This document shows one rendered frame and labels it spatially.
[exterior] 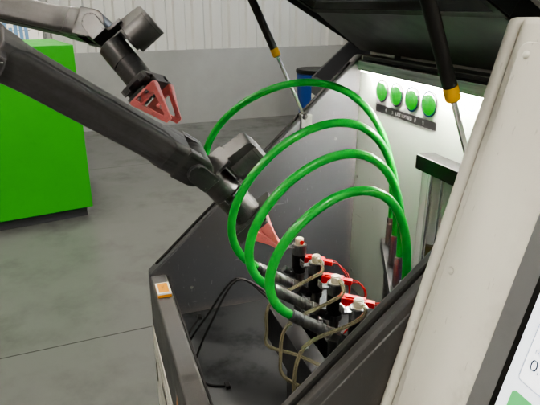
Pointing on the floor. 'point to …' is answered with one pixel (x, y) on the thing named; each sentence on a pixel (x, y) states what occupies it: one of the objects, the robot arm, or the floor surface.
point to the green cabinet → (41, 155)
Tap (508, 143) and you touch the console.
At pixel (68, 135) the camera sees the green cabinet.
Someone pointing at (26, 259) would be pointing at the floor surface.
